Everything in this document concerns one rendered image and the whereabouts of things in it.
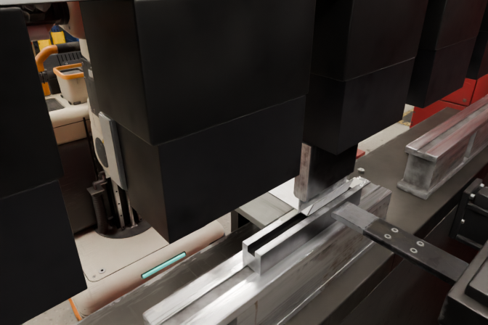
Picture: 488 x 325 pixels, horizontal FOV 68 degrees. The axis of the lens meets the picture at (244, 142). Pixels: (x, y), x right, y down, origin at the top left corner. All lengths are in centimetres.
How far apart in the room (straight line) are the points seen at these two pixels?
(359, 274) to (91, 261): 113
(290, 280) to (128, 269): 105
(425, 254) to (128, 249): 124
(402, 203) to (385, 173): 11
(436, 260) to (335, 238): 12
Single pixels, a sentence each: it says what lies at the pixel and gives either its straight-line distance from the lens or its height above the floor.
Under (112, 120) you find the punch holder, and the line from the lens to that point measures 28.
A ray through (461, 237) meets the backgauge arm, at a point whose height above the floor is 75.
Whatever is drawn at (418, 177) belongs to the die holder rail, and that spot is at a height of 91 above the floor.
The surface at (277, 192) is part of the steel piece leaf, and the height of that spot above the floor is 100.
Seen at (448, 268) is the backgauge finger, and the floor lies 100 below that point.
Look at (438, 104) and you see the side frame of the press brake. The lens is 132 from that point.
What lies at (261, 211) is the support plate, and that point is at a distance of 47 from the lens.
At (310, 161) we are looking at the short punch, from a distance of 41.
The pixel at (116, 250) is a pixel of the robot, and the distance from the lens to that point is 155.
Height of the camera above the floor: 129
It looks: 27 degrees down
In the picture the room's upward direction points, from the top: straight up
